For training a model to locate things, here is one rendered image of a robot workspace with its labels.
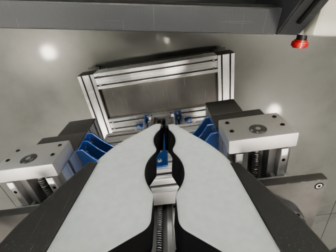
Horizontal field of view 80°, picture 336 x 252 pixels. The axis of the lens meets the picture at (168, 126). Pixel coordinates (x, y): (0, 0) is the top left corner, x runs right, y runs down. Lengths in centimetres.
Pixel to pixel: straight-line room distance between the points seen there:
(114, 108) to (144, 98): 20
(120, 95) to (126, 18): 87
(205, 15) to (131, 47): 100
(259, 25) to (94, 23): 27
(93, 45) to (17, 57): 48
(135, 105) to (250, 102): 82
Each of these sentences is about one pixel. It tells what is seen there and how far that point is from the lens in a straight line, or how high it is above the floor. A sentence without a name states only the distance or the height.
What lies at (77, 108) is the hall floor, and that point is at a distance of 158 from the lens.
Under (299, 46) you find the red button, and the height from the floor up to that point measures 82.
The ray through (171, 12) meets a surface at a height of 95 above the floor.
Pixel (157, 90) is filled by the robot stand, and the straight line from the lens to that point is 118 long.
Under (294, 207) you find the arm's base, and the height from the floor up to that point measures 105.
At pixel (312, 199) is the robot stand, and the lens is 53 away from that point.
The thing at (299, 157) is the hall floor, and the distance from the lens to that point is 203.
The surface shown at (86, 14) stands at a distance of 39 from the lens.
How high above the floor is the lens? 132
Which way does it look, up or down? 60 degrees down
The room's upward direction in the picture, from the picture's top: 178 degrees clockwise
